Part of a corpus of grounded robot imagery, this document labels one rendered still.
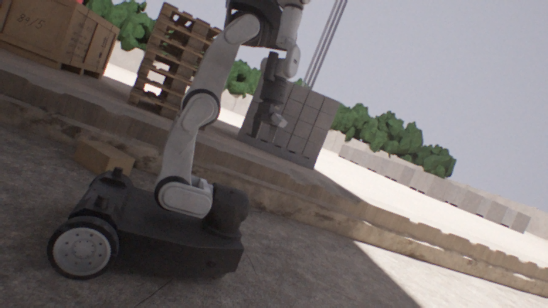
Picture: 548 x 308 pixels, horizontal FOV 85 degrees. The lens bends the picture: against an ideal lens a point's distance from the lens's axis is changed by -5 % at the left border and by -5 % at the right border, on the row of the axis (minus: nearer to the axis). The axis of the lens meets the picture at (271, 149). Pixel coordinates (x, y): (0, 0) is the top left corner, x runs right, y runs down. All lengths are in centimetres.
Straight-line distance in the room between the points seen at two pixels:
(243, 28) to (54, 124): 174
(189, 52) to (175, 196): 217
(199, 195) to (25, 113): 172
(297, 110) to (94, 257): 300
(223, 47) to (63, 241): 82
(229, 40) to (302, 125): 266
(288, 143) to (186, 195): 263
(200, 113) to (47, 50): 335
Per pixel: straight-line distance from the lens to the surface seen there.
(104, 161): 208
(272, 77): 106
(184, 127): 117
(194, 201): 125
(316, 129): 378
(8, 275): 118
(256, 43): 128
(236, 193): 133
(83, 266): 117
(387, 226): 311
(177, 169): 126
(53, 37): 436
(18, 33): 460
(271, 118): 105
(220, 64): 123
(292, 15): 115
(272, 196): 255
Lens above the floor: 67
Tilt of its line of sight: 4 degrees down
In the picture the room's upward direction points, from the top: 22 degrees clockwise
